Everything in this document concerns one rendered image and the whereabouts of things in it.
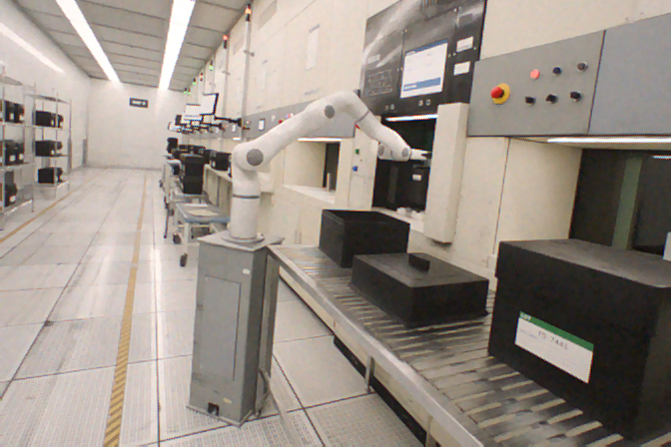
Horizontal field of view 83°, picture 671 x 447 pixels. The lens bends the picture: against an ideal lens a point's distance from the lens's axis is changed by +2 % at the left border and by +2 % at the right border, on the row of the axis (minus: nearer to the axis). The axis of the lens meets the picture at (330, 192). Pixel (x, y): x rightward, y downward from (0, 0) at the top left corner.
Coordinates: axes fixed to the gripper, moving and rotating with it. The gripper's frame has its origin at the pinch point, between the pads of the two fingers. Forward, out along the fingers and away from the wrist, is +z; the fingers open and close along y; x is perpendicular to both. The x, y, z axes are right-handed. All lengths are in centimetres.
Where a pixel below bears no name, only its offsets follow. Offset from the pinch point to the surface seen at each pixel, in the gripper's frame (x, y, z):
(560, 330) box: -33, 122, -68
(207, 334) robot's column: -86, 5, -112
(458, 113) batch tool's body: 15, 55, -35
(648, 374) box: -35, 135, -65
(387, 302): -43, 84, -79
